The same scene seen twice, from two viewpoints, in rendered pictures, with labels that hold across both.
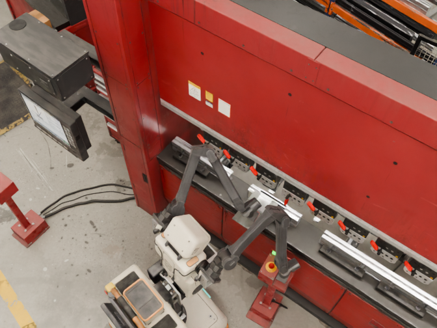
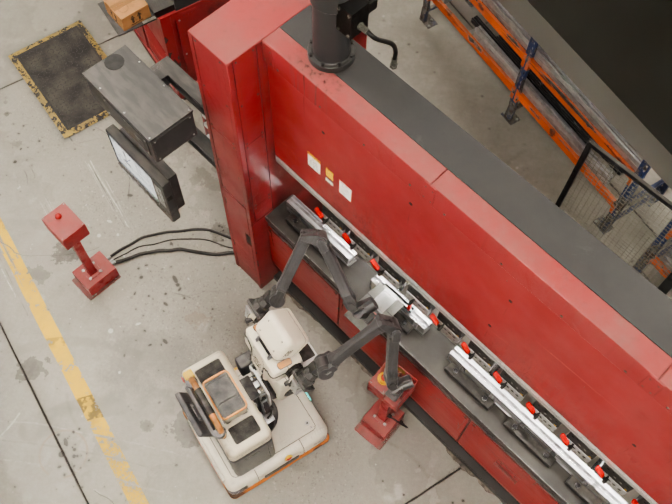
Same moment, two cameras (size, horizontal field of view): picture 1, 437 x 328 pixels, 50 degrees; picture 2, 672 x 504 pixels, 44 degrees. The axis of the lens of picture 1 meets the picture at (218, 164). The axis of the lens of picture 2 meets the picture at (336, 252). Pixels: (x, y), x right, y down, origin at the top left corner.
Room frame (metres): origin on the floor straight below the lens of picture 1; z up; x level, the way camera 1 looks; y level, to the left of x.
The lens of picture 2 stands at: (-0.22, -0.27, 5.04)
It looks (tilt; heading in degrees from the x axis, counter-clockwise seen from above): 64 degrees down; 8
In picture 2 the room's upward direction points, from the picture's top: 2 degrees clockwise
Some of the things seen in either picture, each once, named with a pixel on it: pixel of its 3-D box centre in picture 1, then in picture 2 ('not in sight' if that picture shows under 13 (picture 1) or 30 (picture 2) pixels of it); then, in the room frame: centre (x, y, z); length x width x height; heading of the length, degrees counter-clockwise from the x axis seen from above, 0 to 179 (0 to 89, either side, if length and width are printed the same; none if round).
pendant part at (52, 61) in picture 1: (59, 96); (152, 142); (1.87, 0.97, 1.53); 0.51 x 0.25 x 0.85; 54
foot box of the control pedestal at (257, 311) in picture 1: (264, 306); (379, 421); (1.09, -0.39, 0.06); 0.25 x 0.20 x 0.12; 150
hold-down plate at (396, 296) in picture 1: (400, 299); (529, 442); (0.91, -1.12, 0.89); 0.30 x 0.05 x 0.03; 55
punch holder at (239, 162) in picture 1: (242, 155); (365, 242); (1.67, -0.15, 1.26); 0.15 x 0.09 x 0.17; 55
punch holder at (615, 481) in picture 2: not in sight; (619, 473); (0.74, -1.45, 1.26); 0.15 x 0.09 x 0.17; 55
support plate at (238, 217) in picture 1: (255, 211); (374, 310); (1.42, -0.25, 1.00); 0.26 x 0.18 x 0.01; 145
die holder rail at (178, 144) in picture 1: (201, 159); (321, 230); (1.86, 0.12, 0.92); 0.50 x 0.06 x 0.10; 55
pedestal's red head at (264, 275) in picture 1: (278, 271); (391, 384); (1.12, -0.41, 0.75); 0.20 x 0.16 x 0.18; 60
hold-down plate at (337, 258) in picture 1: (341, 261); (469, 385); (1.14, -0.79, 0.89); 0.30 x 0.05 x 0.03; 55
